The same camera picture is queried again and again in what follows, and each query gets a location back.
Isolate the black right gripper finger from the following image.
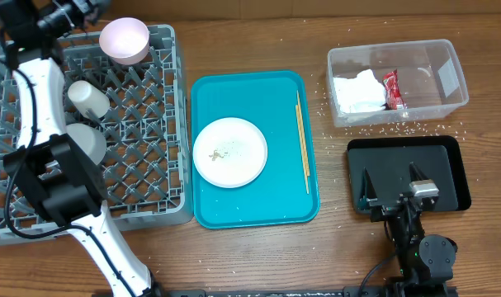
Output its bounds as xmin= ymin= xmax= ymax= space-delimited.
xmin=409 ymin=162 xmax=429 ymax=182
xmin=360 ymin=167 xmax=377 ymax=202

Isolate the red snack wrapper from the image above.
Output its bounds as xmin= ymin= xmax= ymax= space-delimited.
xmin=382 ymin=69 xmax=407 ymax=110

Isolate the white cup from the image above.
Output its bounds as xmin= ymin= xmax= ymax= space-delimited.
xmin=67 ymin=80 xmax=111 ymax=118

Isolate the white napkin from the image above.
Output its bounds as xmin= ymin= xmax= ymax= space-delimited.
xmin=333 ymin=69 xmax=386 ymax=114

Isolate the grey bowl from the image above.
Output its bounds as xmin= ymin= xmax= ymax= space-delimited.
xmin=66 ymin=123 xmax=106 ymax=165

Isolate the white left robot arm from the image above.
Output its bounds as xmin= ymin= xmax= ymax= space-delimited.
xmin=0 ymin=0 xmax=163 ymax=296

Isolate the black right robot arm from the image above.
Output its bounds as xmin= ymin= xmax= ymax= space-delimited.
xmin=357 ymin=163 xmax=457 ymax=296

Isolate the black plastic tray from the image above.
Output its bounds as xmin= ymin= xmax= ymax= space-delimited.
xmin=347 ymin=135 xmax=471 ymax=215

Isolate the wooden chopstick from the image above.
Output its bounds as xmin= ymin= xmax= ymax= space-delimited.
xmin=295 ymin=91 xmax=310 ymax=177
xmin=295 ymin=105 xmax=310 ymax=195

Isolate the teal serving tray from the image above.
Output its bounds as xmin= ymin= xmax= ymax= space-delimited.
xmin=191 ymin=70 xmax=320 ymax=229

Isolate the clear plastic bin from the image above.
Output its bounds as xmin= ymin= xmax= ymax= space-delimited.
xmin=327 ymin=40 xmax=469 ymax=127

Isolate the grey dish rack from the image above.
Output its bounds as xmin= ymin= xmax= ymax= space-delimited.
xmin=0 ymin=25 xmax=193 ymax=246

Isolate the large white plate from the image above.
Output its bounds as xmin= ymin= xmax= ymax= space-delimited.
xmin=192 ymin=117 xmax=268 ymax=188

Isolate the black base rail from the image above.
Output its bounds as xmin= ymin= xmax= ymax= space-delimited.
xmin=141 ymin=286 xmax=459 ymax=297

